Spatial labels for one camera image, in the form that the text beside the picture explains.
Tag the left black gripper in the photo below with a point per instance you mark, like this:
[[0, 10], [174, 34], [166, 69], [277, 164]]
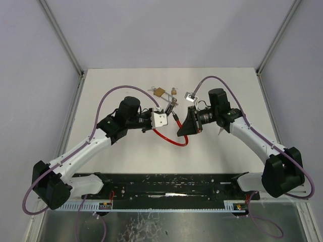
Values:
[[148, 120]]

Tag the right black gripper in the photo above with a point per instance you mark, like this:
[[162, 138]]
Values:
[[196, 120]]

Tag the red cable lock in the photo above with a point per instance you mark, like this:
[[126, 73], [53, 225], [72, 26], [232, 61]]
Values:
[[172, 130]]

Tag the silver key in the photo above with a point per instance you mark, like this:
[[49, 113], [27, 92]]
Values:
[[174, 102]]

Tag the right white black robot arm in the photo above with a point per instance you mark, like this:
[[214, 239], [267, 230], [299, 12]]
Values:
[[282, 165]]

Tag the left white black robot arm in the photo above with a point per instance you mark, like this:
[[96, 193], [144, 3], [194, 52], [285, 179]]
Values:
[[55, 183]]

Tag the large brass long-shackle padlock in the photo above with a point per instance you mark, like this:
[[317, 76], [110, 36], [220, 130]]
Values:
[[161, 93]]

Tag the small brass padlock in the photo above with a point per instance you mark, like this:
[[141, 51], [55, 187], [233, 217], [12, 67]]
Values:
[[173, 91]]

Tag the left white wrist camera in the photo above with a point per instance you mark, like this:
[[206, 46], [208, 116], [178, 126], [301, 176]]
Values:
[[158, 120]]

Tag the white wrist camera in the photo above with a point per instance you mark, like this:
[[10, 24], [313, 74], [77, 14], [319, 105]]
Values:
[[190, 97], [158, 120]]

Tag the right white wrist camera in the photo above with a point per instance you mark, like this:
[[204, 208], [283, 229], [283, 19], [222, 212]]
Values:
[[190, 97]]

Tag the keys on ring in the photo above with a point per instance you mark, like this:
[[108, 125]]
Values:
[[152, 89]]

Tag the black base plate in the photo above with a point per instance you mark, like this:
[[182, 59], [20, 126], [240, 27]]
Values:
[[166, 192]]

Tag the left aluminium frame post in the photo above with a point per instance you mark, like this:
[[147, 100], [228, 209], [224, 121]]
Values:
[[60, 35]]

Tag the aluminium frame post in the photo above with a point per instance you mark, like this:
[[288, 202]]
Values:
[[279, 34], [60, 35]]

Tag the grey slotted cable duct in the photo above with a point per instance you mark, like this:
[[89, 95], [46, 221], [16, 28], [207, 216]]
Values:
[[86, 206]]

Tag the right aluminium frame post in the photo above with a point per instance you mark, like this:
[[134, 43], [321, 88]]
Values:
[[279, 34]]

